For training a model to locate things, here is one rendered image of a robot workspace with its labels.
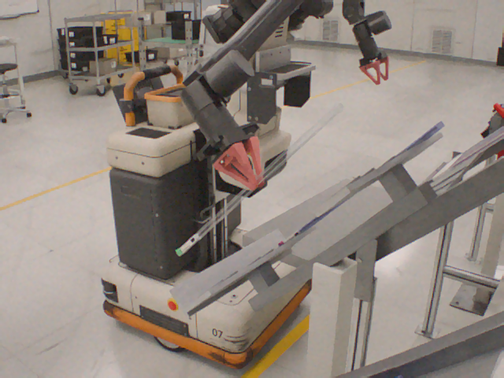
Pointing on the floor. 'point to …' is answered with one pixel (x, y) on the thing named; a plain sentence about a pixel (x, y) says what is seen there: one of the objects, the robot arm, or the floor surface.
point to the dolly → (79, 63)
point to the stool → (9, 94)
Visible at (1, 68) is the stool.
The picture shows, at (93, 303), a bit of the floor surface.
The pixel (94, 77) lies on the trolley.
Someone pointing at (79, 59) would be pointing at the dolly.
